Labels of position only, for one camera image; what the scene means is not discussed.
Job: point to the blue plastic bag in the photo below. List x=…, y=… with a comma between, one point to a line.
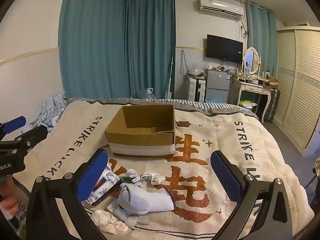
x=215, y=100

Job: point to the cream vanity desk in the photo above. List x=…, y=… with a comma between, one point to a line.
x=252, y=88

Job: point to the yellow bag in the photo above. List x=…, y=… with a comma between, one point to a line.
x=246, y=103

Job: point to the clear water jug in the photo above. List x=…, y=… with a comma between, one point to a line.
x=147, y=94

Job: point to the white mop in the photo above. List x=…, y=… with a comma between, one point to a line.
x=170, y=80

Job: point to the white suitcase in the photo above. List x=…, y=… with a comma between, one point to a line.
x=195, y=90

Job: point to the white air conditioner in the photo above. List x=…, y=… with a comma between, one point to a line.
x=220, y=6

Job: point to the white face mask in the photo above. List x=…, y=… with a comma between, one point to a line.
x=157, y=179

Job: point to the dark suitcase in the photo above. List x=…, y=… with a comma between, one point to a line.
x=272, y=105

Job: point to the white and blue tissue pack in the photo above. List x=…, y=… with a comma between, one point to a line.
x=110, y=182

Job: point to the white sock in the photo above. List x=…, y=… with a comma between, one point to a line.
x=145, y=200

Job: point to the oval vanity mirror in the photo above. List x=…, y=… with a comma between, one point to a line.
x=251, y=60

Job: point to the cream louvred wardrobe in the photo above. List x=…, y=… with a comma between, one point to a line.
x=300, y=80

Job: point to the cream cloth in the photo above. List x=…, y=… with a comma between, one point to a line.
x=107, y=221

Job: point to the grey small fridge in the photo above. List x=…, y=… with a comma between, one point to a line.
x=217, y=82

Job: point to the checkered bedsheet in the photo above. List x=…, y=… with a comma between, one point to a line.
x=50, y=110

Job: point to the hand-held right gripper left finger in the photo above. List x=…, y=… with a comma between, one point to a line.
x=92, y=177

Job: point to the cardboard box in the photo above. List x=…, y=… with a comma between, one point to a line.
x=140, y=150

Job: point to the printed cream blanket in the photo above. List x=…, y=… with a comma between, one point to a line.
x=200, y=200

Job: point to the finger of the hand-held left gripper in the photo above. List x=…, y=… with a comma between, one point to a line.
x=32, y=136
x=16, y=125

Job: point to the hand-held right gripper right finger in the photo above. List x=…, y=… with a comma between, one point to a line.
x=225, y=177

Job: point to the clear plastic bag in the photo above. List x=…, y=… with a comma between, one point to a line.
x=197, y=72

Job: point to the black wall television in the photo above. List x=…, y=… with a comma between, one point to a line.
x=223, y=48

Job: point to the small brown box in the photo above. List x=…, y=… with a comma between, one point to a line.
x=272, y=80

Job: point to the person's left hand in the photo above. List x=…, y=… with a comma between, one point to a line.
x=10, y=205

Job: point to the teal curtain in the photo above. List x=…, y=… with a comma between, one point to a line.
x=150, y=45
x=92, y=42
x=261, y=35

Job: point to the white cloth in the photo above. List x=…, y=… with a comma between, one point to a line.
x=132, y=221

